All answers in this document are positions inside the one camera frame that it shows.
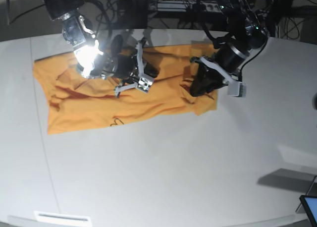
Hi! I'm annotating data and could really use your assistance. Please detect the white power strip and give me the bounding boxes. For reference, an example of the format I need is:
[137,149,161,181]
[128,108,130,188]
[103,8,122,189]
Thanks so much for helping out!
[199,2,222,13]

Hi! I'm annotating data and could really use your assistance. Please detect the black cables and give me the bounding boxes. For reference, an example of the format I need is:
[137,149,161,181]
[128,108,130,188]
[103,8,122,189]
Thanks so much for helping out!
[272,3,317,41]

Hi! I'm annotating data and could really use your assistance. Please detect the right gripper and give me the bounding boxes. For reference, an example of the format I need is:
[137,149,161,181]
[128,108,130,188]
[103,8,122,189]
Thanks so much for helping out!
[75,35,159,98]

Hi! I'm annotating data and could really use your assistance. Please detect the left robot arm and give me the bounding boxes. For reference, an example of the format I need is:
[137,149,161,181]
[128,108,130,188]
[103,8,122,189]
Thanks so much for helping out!
[44,0,249,97]

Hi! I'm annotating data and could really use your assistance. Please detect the yellow T-shirt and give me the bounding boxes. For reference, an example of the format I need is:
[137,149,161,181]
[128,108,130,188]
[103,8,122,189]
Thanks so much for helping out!
[33,43,218,135]

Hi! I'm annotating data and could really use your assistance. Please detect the white label on table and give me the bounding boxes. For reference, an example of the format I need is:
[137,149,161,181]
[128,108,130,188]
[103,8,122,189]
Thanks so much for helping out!
[34,211,91,223]

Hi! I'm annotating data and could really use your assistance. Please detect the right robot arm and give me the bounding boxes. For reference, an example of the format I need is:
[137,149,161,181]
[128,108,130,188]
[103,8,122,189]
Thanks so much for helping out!
[74,0,268,97]

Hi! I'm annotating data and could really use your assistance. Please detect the tablet screen on stand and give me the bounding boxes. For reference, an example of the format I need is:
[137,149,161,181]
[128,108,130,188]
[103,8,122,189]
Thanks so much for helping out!
[296,175,317,227]

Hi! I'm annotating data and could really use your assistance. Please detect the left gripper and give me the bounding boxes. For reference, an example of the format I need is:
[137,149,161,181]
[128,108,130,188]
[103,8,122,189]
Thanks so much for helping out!
[190,42,250,97]

